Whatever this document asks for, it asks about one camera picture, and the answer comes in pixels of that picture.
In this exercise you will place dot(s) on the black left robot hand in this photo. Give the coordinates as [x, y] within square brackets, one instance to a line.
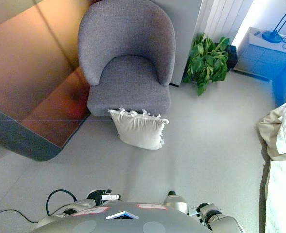
[101, 195]

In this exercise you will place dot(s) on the white fringed pillow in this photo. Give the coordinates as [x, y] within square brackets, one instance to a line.
[138, 131]

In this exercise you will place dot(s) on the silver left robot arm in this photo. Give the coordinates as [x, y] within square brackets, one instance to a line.
[82, 204]

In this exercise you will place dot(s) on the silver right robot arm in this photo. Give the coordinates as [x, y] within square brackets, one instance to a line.
[220, 218]

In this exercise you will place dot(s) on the grey robot torso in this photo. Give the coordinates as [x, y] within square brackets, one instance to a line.
[123, 222]

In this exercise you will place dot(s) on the brown wooden cabinet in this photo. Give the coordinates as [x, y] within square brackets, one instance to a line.
[24, 72]

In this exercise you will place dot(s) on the grey fabric armchair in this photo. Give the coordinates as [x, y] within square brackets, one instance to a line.
[126, 36]

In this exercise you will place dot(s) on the green leafy potted plant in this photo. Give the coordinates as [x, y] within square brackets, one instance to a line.
[206, 63]

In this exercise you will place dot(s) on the beige blanket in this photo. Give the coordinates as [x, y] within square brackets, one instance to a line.
[269, 126]

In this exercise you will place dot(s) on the black plant pot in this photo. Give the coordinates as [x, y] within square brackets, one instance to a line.
[232, 55]

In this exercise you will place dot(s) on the white nightstand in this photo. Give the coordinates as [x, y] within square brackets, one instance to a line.
[261, 58]

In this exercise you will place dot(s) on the white ribbed radiator panel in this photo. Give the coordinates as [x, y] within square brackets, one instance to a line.
[225, 17]

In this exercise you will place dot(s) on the small grey remote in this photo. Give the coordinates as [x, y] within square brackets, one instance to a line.
[257, 33]

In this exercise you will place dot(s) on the blue floor lamp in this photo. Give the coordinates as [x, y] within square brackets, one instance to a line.
[271, 36]

